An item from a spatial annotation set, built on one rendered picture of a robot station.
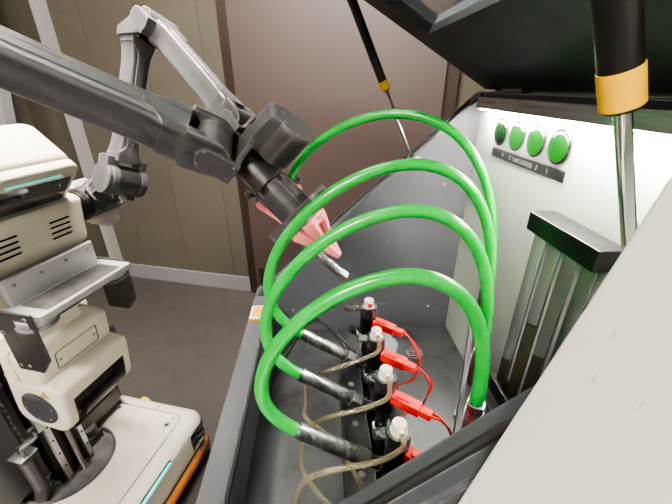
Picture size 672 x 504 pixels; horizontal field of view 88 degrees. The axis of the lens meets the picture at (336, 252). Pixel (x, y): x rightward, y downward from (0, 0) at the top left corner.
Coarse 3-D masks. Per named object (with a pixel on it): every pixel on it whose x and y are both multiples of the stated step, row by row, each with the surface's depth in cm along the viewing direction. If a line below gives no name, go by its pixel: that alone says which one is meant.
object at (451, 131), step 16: (384, 112) 53; (400, 112) 52; (416, 112) 51; (336, 128) 56; (448, 128) 51; (320, 144) 58; (464, 144) 51; (304, 160) 61; (480, 160) 51; (288, 176) 62; (480, 176) 52; (496, 224) 54; (496, 240) 55
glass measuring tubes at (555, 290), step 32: (544, 224) 50; (576, 224) 48; (544, 256) 54; (576, 256) 44; (608, 256) 40; (544, 288) 52; (576, 288) 45; (512, 320) 60; (544, 320) 51; (576, 320) 46; (512, 352) 62; (544, 352) 53; (512, 384) 61
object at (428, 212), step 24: (360, 216) 35; (384, 216) 35; (408, 216) 35; (432, 216) 35; (456, 216) 36; (336, 240) 36; (288, 264) 38; (480, 264) 38; (480, 288) 40; (264, 312) 39; (264, 336) 41; (288, 360) 44; (312, 384) 44; (336, 384) 46
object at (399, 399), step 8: (400, 392) 45; (392, 400) 45; (400, 400) 44; (408, 400) 44; (416, 400) 44; (400, 408) 45; (408, 408) 44; (416, 408) 43; (424, 408) 44; (416, 416) 44; (424, 416) 43
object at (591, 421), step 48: (624, 288) 16; (576, 336) 18; (624, 336) 16; (576, 384) 18; (624, 384) 15; (528, 432) 20; (576, 432) 17; (624, 432) 15; (480, 480) 23; (528, 480) 19; (576, 480) 16; (624, 480) 14
